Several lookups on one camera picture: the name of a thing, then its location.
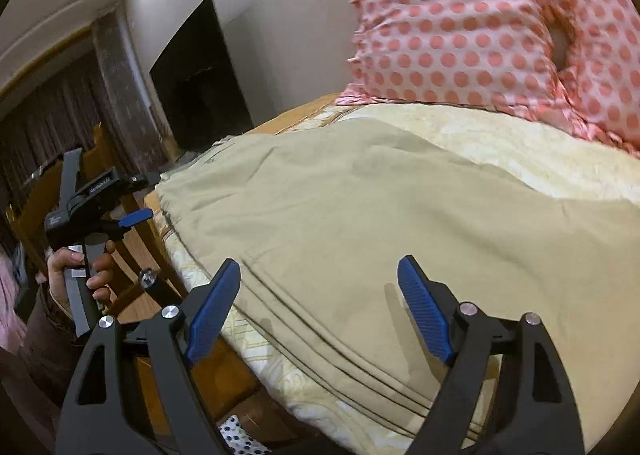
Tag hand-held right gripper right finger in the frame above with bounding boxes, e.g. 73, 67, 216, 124
397, 254, 587, 455

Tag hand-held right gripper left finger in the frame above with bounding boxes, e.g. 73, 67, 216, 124
55, 258, 242, 455

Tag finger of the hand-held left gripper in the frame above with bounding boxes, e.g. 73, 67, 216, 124
102, 208, 154, 242

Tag beige pants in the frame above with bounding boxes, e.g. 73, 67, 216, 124
156, 118, 640, 454

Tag person's left forearm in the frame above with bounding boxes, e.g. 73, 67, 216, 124
19, 285, 97, 388

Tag person's left hand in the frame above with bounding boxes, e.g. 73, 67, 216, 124
45, 241, 117, 308

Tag wooden chair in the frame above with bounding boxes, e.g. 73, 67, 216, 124
7, 122, 168, 288

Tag dark curtain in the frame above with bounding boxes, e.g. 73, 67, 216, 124
0, 49, 117, 218

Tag pink cloth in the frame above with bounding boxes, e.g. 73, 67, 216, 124
0, 247, 28, 351

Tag white blue-dotted cloth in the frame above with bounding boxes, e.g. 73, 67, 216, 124
216, 415, 275, 455

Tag dark fireplace opening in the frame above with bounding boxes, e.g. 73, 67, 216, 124
149, 0, 254, 154

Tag cream patterned blanket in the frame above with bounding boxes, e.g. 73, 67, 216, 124
150, 102, 640, 452

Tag pink polka-dot pillow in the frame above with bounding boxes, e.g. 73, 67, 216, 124
336, 0, 565, 110
536, 0, 640, 157

